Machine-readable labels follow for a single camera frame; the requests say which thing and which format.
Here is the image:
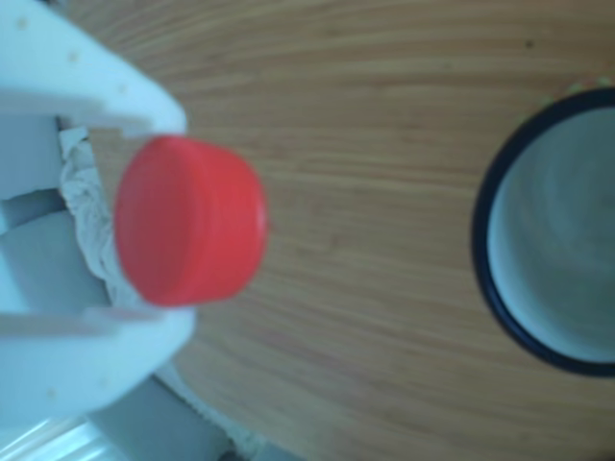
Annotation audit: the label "red plastic bottle cap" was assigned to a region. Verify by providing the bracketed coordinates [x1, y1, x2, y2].
[113, 135, 269, 308]

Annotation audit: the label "grey fabric sofa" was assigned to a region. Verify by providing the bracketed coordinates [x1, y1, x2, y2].
[0, 114, 232, 461]

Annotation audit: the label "white knitted blanket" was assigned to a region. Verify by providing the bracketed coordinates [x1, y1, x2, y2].
[58, 127, 270, 461]

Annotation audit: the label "white mug with black rim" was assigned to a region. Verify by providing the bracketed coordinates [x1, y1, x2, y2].
[470, 88, 615, 378]

